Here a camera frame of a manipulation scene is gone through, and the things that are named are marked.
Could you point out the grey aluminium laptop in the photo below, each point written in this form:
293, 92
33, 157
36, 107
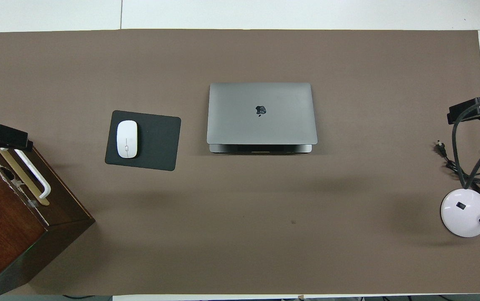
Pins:
240, 121

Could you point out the white desk lamp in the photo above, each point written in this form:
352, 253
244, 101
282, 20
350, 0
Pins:
463, 213

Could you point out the large brown table mat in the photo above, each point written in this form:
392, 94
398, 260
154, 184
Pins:
265, 251

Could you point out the white computer mouse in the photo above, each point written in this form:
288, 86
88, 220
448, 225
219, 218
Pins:
127, 138

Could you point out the dark brown wooden box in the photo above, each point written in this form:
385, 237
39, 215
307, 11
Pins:
5, 225

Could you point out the black mouse pad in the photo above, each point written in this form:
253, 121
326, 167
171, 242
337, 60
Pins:
156, 142

